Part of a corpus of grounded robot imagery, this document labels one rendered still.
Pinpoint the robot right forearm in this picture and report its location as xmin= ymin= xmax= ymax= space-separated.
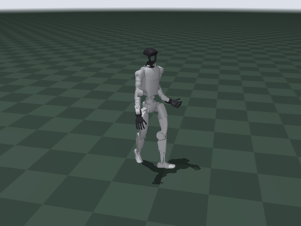
xmin=134 ymin=90 xmax=141 ymax=114

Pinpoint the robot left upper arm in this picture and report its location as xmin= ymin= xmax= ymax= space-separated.
xmin=158 ymin=66 xmax=164 ymax=89

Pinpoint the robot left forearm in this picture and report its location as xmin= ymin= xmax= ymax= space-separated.
xmin=157 ymin=88 xmax=169 ymax=102

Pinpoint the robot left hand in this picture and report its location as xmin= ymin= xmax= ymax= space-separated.
xmin=165 ymin=98 xmax=182 ymax=108

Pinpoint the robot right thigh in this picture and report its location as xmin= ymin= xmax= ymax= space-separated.
xmin=138 ymin=107 xmax=149 ymax=140

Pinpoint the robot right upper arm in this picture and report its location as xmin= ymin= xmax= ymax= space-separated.
xmin=135 ymin=69 xmax=145 ymax=97

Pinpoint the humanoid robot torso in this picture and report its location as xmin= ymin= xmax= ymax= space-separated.
xmin=141 ymin=65 xmax=160 ymax=113

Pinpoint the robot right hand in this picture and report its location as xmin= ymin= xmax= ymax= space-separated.
xmin=135 ymin=110 xmax=147 ymax=130

